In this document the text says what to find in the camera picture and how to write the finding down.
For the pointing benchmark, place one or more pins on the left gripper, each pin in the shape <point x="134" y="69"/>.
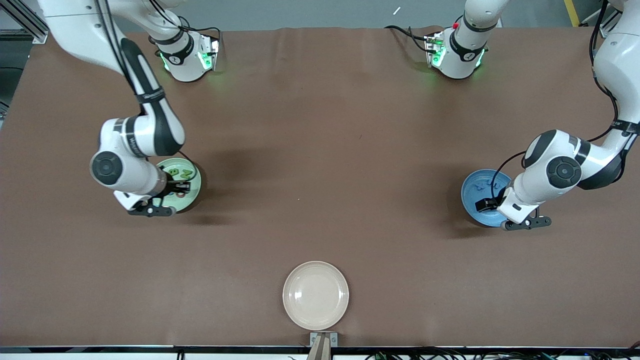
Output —
<point x="493" y="202"/>

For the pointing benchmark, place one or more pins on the beige plate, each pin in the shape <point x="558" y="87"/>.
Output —
<point x="315" y="295"/>

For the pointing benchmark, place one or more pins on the aluminium frame profile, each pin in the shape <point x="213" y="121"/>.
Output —
<point x="607" y="30"/>
<point x="35" y="31"/>

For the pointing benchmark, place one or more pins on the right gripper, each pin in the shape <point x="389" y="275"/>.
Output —
<point x="173" y="188"/>

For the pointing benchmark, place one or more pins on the blue plate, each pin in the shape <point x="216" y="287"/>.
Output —
<point x="472" y="200"/>

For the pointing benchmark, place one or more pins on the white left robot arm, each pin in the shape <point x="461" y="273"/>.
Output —
<point x="530" y="192"/>

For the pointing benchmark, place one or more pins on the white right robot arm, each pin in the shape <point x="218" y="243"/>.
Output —
<point x="127" y="175"/>

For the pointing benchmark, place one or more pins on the mint green plate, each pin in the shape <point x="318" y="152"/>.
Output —
<point x="192" y="197"/>

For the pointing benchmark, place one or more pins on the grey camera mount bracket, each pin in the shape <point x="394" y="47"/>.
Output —
<point x="323" y="340"/>

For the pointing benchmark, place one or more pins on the green capital letter N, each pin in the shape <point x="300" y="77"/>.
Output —
<point x="186" y="174"/>

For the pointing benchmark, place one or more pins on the brown table cover sheet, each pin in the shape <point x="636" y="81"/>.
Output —
<point x="320" y="100"/>

